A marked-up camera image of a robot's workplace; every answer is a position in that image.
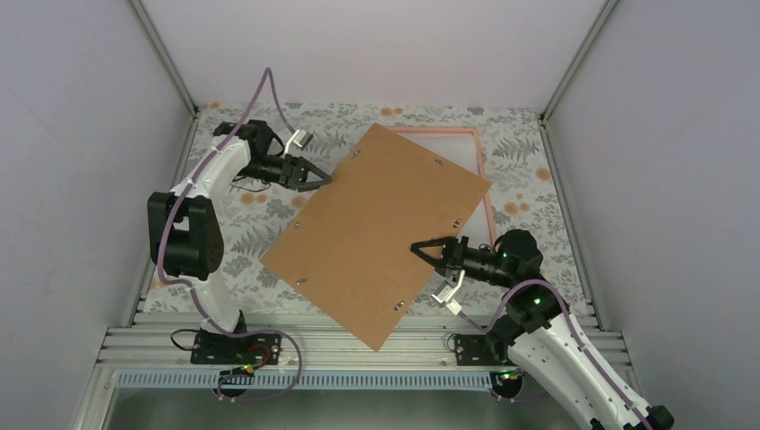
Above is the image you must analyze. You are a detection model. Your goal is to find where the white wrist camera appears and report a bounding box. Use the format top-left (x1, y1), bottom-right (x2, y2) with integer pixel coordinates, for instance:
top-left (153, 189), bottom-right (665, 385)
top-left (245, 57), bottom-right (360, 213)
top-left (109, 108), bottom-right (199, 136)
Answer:
top-left (431, 270), bottom-right (465, 315)
top-left (283, 129), bottom-right (314, 155)

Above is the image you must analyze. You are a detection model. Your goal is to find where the pink wooden picture frame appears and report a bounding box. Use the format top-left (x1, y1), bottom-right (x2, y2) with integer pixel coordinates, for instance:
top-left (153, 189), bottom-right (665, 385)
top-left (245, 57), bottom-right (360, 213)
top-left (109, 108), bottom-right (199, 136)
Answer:
top-left (389, 126), bottom-right (498, 245)

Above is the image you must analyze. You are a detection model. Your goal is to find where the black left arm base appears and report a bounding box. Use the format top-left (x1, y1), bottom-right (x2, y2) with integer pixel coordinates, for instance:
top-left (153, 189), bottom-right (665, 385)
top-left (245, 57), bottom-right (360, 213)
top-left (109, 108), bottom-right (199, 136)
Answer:
top-left (190, 331), bottom-right (282, 366)

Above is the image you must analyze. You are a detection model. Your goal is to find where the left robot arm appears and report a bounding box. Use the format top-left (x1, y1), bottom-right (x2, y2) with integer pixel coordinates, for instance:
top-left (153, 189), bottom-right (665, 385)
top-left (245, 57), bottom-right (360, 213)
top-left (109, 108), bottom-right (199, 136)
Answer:
top-left (147, 120), bottom-right (332, 363)

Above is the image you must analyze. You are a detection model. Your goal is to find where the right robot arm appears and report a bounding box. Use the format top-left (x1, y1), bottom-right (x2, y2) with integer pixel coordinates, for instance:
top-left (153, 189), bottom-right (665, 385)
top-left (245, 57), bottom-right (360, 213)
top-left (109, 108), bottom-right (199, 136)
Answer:
top-left (410, 229), bottom-right (675, 429)

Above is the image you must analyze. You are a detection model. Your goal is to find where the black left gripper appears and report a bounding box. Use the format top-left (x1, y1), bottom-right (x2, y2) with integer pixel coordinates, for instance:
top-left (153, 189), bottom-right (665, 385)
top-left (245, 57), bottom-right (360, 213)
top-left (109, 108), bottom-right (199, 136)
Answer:
top-left (238, 154), bottom-right (333, 192)

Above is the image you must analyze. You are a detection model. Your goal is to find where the aluminium rail platform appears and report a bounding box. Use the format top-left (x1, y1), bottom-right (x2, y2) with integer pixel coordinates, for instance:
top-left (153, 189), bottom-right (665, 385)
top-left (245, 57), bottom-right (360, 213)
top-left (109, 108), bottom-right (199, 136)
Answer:
top-left (71, 311), bottom-right (654, 430)

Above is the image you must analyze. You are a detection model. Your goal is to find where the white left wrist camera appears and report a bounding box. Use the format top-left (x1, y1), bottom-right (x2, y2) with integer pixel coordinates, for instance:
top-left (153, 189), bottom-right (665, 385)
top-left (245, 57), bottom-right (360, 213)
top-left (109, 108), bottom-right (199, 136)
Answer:
top-left (283, 129), bottom-right (314, 155)

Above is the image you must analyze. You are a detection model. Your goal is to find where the grey slotted cable duct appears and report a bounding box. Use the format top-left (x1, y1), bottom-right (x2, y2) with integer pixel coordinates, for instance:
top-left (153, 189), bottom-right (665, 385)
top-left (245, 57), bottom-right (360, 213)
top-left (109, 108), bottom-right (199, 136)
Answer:
top-left (115, 369), bottom-right (513, 391)

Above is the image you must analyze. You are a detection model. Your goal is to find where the brown cardboard backing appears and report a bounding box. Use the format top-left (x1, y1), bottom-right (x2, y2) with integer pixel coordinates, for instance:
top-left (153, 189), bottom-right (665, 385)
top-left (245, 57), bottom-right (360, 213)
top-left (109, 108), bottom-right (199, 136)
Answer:
top-left (261, 124), bottom-right (491, 350)

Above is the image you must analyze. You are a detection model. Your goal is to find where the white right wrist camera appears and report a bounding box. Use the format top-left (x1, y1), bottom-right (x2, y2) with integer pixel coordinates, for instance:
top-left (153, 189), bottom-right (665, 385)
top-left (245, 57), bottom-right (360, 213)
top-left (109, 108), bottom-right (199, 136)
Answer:
top-left (431, 270), bottom-right (465, 315)

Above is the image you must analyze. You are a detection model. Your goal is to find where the floral patterned table cloth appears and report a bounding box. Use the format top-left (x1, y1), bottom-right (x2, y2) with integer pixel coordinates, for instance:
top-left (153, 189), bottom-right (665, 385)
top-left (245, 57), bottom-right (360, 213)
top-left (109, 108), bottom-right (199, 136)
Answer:
top-left (215, 102), bottom-right (591, 316)

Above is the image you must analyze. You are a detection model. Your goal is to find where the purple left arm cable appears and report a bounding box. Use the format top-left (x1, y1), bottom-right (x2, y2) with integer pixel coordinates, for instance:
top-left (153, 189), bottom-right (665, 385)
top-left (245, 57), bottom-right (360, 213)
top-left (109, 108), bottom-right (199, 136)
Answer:
top-left (155, 66), bottom-right (304, 405)

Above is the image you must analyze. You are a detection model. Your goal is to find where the sunset landscape photo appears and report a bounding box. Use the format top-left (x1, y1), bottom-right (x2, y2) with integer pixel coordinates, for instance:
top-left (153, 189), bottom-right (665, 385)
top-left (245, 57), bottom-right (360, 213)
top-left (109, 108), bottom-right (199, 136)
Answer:
top-left (401, 133), bottom-right (493, 246)

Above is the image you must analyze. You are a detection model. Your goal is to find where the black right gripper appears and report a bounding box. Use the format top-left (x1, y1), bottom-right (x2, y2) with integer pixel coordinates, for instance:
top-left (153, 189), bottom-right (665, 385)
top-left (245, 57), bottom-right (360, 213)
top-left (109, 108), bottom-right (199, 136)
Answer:
top-left (410, 236), bottom-right (514, 288)

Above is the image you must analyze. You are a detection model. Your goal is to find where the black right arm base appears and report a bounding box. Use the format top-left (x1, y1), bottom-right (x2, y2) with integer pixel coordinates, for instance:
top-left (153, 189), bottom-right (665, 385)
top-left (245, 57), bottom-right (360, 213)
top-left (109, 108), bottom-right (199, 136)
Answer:
top-left (450, 333), bottom-right (514, 366)

